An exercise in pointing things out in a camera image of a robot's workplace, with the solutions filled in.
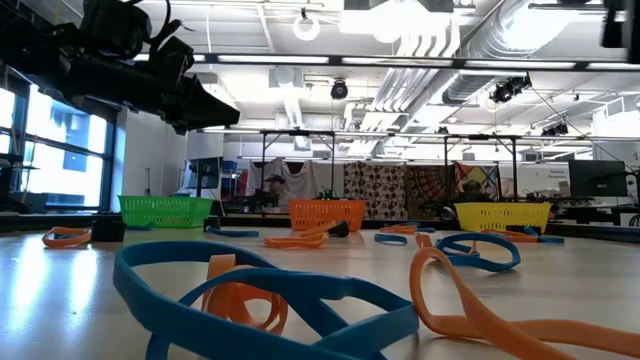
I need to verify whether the large window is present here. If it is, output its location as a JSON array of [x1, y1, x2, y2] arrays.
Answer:
[[0, 84, 119, 212]]

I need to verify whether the brown dotted hanging cloth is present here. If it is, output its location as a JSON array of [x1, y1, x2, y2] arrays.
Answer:
[[343, 161, 408, 221]]

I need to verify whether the black background desk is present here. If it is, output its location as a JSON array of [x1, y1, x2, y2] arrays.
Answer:
[[547, 193, 640, 226]]

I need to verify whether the silver ventilation duct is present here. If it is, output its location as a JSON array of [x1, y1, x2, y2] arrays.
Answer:
[[439, 0, 569, 106]]

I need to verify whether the person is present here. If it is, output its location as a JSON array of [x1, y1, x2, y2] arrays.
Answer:
[[259, 173, 297, 209], [449, 178, 496, 205]]

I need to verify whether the white wall sign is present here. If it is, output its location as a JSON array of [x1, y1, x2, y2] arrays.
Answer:
[[517, 163, 571, 197]]

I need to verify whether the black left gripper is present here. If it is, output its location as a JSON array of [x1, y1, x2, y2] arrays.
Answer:
[[107, 59, 242, 135]]

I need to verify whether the colourful quilt cloth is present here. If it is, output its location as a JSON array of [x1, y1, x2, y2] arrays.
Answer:
[[453, 161, 501, 201]]

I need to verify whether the monitor on stand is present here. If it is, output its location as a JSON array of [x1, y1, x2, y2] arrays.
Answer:
[[185, 156, 225, 199]]

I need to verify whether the black background monitor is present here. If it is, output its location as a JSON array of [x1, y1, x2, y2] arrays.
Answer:
[[568, 159, 630, 198]]

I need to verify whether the black ceiling spotlight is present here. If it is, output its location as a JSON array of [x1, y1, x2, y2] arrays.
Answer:
[[541, 121, 571, 138], [488, 73, 533, 105]]

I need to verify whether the black metal frame stand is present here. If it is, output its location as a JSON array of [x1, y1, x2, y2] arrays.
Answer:
[[442, 132, 521, 204], [258, 128, 337, 217]]

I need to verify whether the orange rubber band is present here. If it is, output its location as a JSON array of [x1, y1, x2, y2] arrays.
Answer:
[[201, 253, 290, 336], [479, 228, 539, 244], [263, 232, 330, 250], [41, 226, 93, 250], [408, 246, 640, 360], [298, 219, 341, 239], [414, 232, 480, 255], [378, 223, 420, 236]]

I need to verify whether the white ring light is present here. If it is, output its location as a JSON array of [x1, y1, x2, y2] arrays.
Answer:
[[291, 12, 322, 43]]

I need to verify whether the white hanging cloth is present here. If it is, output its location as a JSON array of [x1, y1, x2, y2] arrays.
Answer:
[[244, 158, 346, 211]]

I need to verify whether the black rubber band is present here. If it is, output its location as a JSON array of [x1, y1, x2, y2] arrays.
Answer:
[[90, 219, 127, 243], [327, 219, 351, 239]]

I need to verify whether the yellow plastic basket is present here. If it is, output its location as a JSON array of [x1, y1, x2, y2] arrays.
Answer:
[[453, 201, 553, 234]]

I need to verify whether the black aluminium table frame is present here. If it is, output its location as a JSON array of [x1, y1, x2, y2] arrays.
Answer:
[[0, 212, 640, 245]]

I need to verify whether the green plastic basket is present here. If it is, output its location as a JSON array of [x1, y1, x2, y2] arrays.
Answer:
[[117, 194, 215, 230]]

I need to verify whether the orange plastic basket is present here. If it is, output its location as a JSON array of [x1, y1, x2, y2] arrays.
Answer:
[[288, 199, 368, 233]]

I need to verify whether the dark orange patterned cloth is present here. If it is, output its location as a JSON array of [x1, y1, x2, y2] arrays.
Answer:
[[405, 164, 457, 220]]

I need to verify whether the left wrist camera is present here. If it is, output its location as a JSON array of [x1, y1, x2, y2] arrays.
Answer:
[[149, 34, 195, 91]]

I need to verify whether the black overhead frame beam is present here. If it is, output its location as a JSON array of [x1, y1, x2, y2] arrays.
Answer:
[[132, 52, 640, 72]]

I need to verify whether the round black ceiling camera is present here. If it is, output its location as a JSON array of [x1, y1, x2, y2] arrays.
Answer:
[[329, 78, 350, 101]]

